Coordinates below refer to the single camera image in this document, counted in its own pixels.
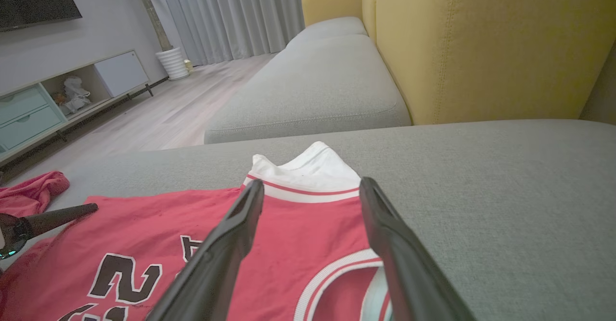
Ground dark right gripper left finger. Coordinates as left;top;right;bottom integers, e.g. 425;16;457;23
147;179;265;321

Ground large grey sofa seat cushion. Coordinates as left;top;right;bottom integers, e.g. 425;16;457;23
0;119;616;321

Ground white mint TV cabinet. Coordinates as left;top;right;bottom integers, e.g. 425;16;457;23
0;49;155;168

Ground white ribbed plant pot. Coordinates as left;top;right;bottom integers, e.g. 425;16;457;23
155;47;191;81

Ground brown plant trunk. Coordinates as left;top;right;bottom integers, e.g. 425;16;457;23
130;0;173;52

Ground white figurine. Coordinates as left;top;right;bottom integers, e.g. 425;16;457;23
62;75;92;115

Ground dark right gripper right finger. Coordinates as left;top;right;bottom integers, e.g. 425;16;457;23
359;177;477;321

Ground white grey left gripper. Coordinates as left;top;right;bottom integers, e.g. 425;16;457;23
0;203;99;260

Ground red basketball jersey white trim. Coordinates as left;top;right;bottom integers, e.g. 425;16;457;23
0;141;393;321

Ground grey pleated curtain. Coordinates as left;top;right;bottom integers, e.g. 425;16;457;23
154;0;362;66

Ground red shorts white stripes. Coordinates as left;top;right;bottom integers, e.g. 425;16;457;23
0;170;71;218

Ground yellow sofa backrest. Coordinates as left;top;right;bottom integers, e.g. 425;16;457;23
362;0;616;126

